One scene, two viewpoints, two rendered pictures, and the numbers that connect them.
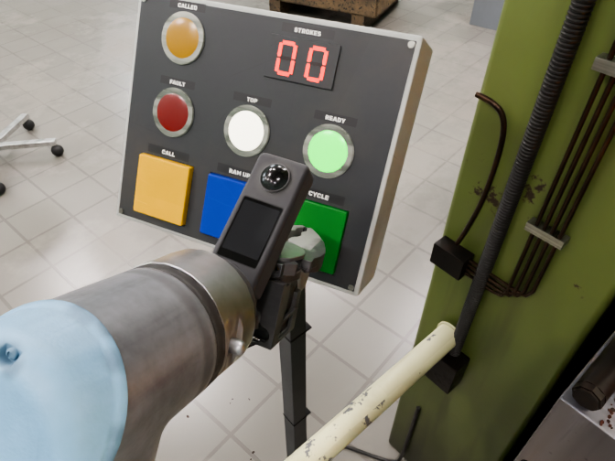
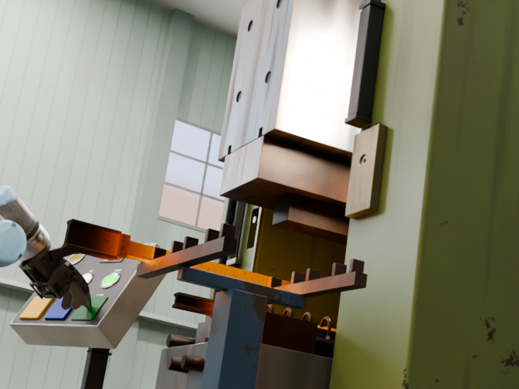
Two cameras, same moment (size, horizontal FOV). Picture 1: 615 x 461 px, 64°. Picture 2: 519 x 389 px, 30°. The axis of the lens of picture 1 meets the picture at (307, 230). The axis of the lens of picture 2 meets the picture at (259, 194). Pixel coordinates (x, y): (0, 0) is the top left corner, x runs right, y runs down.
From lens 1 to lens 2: 2.13 m
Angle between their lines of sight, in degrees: 62
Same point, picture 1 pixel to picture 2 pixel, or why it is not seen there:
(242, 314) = (44, 235)
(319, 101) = (115, 265)
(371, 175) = (122, 283)
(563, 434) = (161, 370)
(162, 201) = (34, 310)
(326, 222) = (97, 302)
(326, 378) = not seen: outside the picture
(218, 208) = (57, 306)
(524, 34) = not seen: hidden behind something
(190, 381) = (25, 220)
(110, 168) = not seen: outside the picture
